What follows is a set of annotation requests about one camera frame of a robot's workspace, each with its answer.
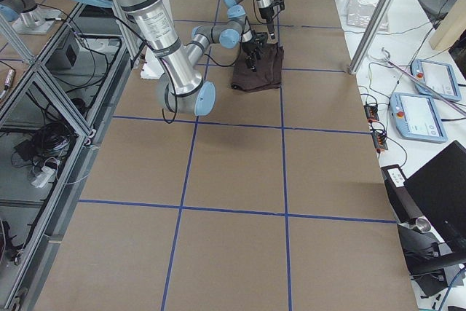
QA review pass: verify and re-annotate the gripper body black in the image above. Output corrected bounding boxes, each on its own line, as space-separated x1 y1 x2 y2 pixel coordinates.
259 6 274 23
241 39 258 57

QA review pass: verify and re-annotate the dark brown t-shirt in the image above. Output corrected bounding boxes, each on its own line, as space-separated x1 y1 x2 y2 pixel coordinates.
230 43 284 92

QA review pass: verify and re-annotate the clear plastic bag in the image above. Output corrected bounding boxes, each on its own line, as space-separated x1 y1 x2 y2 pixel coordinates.
346 0 376 28

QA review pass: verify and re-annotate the near teach pendant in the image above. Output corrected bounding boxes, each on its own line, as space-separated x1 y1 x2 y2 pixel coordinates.
390 92 448 143

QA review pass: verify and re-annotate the teach pendant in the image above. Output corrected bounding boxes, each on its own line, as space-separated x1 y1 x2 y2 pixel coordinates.
411 59 462 102
390 92 448 143

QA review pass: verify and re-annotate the far teach pendant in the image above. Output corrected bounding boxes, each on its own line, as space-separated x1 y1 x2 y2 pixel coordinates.
411 59 462 102

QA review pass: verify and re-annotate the black box white label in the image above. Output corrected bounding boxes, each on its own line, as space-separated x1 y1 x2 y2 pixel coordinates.
381 165 409 222

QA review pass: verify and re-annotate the black laptop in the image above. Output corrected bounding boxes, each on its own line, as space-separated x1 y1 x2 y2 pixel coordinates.
405 141 465 251

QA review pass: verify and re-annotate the metal cup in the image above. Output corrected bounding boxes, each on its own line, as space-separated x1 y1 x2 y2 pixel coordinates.
414 217 432 234

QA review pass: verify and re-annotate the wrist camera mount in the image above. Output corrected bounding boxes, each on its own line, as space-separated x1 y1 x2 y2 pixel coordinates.
253 32 269 52
272 0 285 13

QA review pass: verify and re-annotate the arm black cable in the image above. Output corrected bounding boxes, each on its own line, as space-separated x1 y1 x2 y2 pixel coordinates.
162 52 243 125

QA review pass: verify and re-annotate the aluminium frame post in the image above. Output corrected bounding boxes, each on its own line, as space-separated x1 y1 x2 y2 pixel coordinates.
348 0 394 75

